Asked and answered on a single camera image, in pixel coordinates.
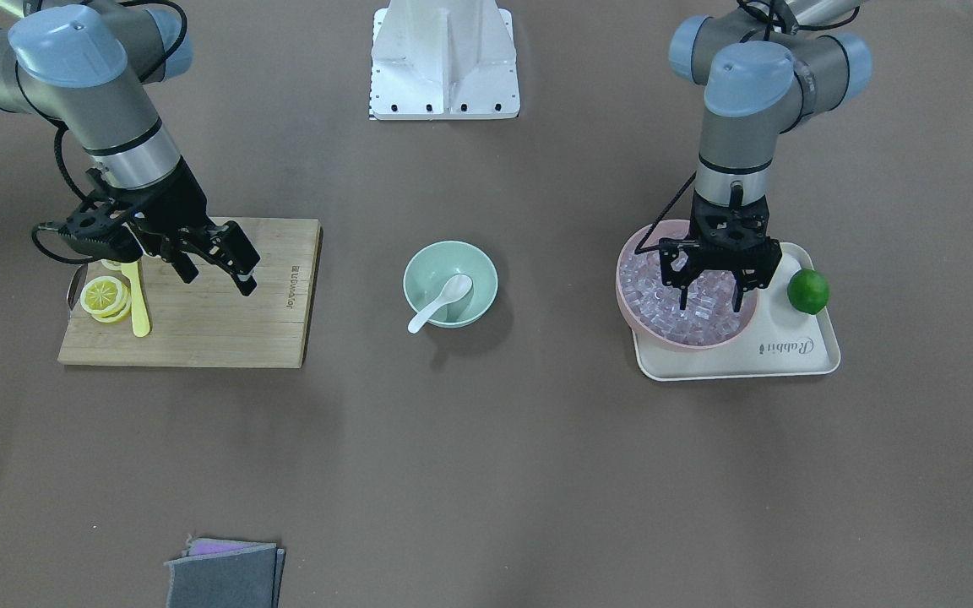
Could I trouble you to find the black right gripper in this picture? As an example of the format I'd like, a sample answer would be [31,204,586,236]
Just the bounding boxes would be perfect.
[86,160,260,296]

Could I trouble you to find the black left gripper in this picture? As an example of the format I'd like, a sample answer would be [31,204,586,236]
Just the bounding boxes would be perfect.
[659,193,781,312]

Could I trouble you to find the clear ice cubes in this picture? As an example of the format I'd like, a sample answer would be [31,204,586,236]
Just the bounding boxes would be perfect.
[620,249,749,344]

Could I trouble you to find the white ceramic spoon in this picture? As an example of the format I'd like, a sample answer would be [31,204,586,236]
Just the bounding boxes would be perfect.
[408,274,474,334]

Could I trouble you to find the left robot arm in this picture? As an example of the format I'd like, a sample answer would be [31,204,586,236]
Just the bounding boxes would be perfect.
[656,1,873,309]

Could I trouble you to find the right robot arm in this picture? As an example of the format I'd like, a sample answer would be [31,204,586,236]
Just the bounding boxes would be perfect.
[0,1,259,295]

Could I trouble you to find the pink bowl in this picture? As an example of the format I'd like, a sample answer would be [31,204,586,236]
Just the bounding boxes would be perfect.
[615,220,759,351]

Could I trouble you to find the mint green bowl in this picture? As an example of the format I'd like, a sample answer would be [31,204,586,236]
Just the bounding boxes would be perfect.
[403,240,499,328]

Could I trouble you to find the bamboo cutting board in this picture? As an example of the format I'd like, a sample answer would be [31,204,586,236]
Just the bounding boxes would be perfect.
[58,218,322,368]

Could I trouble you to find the cream plastic tray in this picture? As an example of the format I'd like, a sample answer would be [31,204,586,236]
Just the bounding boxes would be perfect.
[628,242,841,382]

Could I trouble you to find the green lime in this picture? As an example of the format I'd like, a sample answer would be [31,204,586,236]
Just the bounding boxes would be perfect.
[787,267,831,316]

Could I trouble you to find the yellow plastic knife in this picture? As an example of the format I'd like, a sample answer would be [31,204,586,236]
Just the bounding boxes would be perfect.
[120,261,151,338]

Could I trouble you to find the front lemon slice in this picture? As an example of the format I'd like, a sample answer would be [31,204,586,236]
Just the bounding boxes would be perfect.
[79,274,132,323]

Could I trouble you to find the grey folded cloth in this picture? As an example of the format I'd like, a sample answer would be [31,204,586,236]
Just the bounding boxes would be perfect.
[165,536,285,607]

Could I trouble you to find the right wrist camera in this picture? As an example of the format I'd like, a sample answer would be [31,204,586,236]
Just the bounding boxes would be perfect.
[30,198,143,265]

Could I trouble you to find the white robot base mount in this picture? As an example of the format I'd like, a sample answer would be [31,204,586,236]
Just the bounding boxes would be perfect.
[368,1,520,121]

